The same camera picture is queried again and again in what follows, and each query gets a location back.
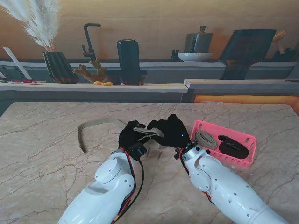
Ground dark brown belt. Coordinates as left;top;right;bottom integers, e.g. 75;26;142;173
217;134;249;161

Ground right arm red black cables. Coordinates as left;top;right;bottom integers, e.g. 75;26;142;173
179;149;215;206

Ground dark utensil holder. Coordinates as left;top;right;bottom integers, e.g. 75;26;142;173
273;48;299;62

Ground tall black cylinder container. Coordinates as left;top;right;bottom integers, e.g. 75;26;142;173
116;39;142;86

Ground arm red black cables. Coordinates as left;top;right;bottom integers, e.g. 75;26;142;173
112;149;144;221
179;149;215;206

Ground white speckled bowl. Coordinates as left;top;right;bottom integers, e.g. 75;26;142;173
177;52;214;63

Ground raised counter orange glow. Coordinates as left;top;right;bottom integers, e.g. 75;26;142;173
183;78;299;104

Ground dark ribbed vase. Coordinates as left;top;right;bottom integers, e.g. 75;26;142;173
43;51;79;84

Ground white leaning board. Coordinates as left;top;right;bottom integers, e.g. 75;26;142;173
2;46;33;80

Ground black kitchen faucet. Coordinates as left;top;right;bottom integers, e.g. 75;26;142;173
81;23;102;62

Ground cactus plants in bowl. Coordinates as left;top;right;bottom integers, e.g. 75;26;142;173
72;58;109;84

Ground wooden kitchen utensils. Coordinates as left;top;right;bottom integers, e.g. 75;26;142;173
272;30;288;54

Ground plate with red food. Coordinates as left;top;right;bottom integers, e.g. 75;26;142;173
6;79;44;85

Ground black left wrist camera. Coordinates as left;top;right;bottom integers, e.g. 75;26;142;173
127;142;147;161

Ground pink plastic storage basket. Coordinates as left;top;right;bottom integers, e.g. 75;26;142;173
189;119;257;168

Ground white pampas grass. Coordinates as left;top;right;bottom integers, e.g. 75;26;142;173
0;0;64;53

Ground left arm red black cables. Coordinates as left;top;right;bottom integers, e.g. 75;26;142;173
112;149;144;221

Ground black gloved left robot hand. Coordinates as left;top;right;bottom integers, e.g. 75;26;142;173
118;120;151;151

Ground beige woven belt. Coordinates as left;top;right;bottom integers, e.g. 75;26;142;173
78;118;164;154
194;130;219;150

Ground grey pot with lid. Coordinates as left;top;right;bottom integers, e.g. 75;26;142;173
184;25;214;53

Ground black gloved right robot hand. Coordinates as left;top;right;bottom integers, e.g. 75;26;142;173
146;113;192;149

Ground grey back counter cabinets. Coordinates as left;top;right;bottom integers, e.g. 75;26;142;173
0;59;299;84

